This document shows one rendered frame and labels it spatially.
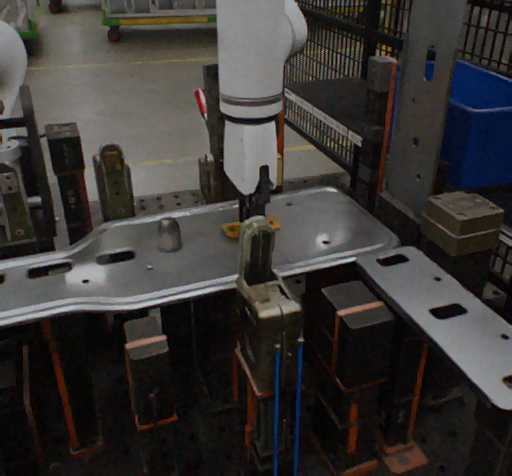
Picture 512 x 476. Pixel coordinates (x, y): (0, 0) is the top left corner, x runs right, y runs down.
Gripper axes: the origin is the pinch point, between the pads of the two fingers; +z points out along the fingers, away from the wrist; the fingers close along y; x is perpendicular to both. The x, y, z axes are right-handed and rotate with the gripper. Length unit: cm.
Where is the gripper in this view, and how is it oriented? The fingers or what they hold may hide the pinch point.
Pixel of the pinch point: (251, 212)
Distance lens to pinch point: 82.9
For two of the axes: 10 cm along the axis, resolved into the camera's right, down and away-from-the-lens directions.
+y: 3.5, 4.5, -8.2
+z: 0.0, 8.8, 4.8
